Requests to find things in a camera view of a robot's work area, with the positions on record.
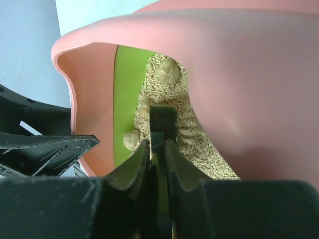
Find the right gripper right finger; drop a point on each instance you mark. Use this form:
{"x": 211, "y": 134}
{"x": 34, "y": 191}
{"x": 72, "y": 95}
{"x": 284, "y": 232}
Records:
{"x": 189, "y": 210}

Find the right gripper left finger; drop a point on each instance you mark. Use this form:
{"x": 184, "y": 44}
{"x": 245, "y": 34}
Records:
{"x": 125, "y": 195}

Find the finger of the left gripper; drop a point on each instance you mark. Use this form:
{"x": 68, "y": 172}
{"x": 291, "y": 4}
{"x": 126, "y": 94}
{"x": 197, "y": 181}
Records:
{"x": 45, "y": 118}
{"x": 41, "y": 155}

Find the black litter scoop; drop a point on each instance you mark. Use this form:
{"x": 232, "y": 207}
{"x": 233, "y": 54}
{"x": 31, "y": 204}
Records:
{"x": 162, "y": 128}

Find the pink litter box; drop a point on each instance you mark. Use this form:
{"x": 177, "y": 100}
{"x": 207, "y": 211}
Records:
{"x": 253, "y": 71}

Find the litter clump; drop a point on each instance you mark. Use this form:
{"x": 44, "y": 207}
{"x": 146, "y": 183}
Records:
{"x": 167, "y": 72}
{"x": 131, "y": 139}
{"x": 145, "y": 109}

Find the beige cat litter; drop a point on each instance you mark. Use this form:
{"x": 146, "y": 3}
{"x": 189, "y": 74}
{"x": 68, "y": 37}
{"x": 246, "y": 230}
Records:
{"x": 194, "y": 143}

